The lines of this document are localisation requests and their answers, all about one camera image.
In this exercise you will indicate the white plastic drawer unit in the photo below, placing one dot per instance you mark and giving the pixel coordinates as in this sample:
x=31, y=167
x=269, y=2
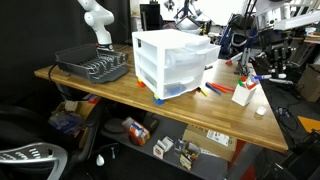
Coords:
x=166, y=56

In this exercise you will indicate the orange floor mat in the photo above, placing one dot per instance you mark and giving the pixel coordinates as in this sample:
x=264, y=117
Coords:
x=310, y=123

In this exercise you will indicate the grey lower shelf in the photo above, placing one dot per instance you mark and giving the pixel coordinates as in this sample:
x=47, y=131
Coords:
x=213, y=168

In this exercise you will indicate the black monitor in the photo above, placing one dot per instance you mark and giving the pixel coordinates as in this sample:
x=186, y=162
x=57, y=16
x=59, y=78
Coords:
x=151, y=16

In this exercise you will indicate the white floor item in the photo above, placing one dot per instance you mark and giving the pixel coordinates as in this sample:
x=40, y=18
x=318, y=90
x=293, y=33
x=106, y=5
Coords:
x=100, y=160

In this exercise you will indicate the green marker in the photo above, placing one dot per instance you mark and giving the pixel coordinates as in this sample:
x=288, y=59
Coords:
x=240, y=82

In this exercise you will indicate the black office chair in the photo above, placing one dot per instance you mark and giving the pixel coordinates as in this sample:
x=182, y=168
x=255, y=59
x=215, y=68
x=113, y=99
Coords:
x=13, y=133

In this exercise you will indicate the black curtain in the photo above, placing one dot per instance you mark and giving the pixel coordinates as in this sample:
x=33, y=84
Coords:
x=33, y=33

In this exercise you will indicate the grey dish rack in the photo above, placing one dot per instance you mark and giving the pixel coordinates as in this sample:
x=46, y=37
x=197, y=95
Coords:
x=100, y=71

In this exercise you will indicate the red table leg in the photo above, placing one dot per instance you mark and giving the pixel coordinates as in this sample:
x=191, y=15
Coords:
x=245, y=160

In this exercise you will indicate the red marker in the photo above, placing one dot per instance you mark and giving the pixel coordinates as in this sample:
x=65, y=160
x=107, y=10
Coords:
x=244, y=78

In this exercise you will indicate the dark blue chair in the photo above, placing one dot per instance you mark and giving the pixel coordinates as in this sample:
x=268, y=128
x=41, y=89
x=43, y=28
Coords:
x=238, y=33

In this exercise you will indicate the orange toy block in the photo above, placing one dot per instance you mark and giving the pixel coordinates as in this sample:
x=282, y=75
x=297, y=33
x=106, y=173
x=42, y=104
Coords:
x=141, y=83

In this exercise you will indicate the brown cardboard box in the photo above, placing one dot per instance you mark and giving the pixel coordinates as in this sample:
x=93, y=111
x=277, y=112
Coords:
x=310, y=83

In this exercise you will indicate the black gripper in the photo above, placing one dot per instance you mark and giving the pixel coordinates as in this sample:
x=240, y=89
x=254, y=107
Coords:
x=275, y=41

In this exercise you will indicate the blue plastic item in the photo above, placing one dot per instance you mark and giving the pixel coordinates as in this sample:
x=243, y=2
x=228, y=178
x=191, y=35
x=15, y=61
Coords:
x=176, y=89

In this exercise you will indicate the blue white marker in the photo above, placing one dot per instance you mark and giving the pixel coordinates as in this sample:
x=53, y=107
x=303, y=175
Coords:
x=265, y=77

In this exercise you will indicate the clear jar with items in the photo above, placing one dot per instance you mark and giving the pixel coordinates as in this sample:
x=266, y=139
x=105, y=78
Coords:
x=188, y=153

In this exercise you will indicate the white stationery holder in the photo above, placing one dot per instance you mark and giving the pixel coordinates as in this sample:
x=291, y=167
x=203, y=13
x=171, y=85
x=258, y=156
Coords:
x=242, y=96

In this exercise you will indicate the orange white box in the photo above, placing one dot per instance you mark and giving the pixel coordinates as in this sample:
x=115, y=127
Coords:
x=136, y=131

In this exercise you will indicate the yellow marker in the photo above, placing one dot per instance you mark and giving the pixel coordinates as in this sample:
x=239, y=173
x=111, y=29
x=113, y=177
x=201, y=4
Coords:
x=203, y=93

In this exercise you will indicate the small white box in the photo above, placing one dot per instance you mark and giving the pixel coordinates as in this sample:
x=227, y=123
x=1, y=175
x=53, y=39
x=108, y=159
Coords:
x=161, y=148

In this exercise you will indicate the blue yellow toy block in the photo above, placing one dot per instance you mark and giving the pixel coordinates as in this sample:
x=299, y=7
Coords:
x=159, y=100

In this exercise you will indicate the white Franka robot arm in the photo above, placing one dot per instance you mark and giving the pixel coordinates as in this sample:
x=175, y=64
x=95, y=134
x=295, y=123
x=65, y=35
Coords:
x=100, y=20

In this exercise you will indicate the large labelled cardboard box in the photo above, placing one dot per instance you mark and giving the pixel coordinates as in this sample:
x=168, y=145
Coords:
x=200, y=140

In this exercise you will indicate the blue plastic bag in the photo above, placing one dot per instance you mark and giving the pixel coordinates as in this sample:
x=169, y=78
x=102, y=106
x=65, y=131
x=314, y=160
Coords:
x=65, y=123

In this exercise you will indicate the black round base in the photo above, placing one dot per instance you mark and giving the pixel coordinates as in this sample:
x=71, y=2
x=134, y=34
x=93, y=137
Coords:
x=114, y=125

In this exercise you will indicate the small white cup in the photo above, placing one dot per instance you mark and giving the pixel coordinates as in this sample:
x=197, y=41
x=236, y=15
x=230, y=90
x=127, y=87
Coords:
x=261, y=110

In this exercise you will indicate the long white item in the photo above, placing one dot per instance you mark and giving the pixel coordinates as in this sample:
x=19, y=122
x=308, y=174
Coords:
x=288, y=81

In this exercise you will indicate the pink marker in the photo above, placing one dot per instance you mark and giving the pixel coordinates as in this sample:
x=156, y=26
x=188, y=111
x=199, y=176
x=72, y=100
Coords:
x=228, y=88

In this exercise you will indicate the open cardboard box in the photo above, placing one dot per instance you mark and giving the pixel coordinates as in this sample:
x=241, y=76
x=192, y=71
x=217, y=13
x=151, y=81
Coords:
x=88, y=116

